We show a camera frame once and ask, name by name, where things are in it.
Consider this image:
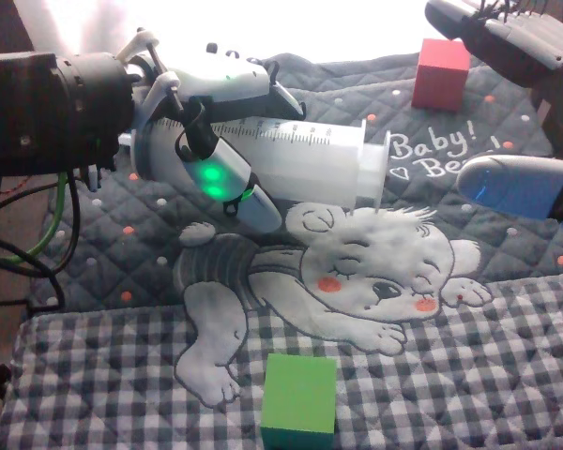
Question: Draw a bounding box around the green cable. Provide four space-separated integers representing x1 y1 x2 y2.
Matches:
25 171 72 258

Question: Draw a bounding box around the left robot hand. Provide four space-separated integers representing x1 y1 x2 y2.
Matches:
166 44 307 234

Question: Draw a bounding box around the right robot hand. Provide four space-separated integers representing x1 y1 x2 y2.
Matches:
424 0 563 221

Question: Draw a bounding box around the red block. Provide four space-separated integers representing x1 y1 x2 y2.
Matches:
411 38 472 113

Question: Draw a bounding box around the large translucent plastic syringe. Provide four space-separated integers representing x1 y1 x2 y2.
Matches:
119 116 391 218

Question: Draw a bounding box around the grey quilt with printed bear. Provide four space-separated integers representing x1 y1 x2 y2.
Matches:
0 51 563 450

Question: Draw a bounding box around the red and black twisted wire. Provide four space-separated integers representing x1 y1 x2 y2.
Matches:
0 174 35 197

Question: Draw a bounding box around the black cable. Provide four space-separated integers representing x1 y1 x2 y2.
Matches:
0 169 84 282
0 235 68 314

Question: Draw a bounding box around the green block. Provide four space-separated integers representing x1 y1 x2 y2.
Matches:
259 352 338 450

